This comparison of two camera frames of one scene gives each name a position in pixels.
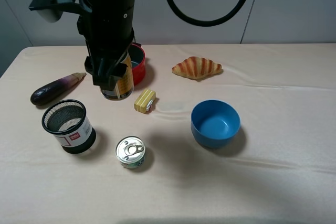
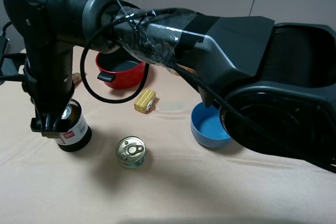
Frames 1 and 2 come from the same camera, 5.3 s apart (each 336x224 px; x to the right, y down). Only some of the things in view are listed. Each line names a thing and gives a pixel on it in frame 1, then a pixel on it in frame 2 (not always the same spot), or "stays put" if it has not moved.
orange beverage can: [124, 86] → [69, 112]
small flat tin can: [130, 151] stays put
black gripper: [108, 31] → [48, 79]
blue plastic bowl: [214, 123] stays put
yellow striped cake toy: [144, 101] stays put
